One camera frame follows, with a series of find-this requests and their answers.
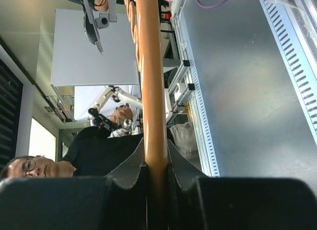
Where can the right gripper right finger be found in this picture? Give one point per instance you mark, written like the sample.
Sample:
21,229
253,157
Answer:
199,202

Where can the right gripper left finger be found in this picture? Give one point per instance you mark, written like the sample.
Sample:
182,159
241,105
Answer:
116,201

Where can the orange hanger with red top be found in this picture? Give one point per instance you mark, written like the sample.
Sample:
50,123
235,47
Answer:
143,16

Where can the person in black shirt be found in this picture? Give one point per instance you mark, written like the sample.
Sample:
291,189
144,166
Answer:
94,153

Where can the aluminium rail base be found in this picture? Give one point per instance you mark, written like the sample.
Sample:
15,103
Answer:
252,70

